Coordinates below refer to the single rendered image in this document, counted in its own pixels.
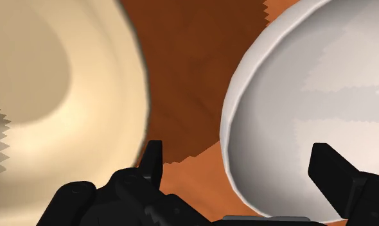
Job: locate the cream bowl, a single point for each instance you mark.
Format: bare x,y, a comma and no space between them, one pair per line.
83,94

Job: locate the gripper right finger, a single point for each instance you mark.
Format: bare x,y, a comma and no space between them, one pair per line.
349,184

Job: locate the white bowl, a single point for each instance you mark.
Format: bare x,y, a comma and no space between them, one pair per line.
302,109

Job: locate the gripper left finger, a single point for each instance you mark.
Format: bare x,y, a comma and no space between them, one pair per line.
130,194

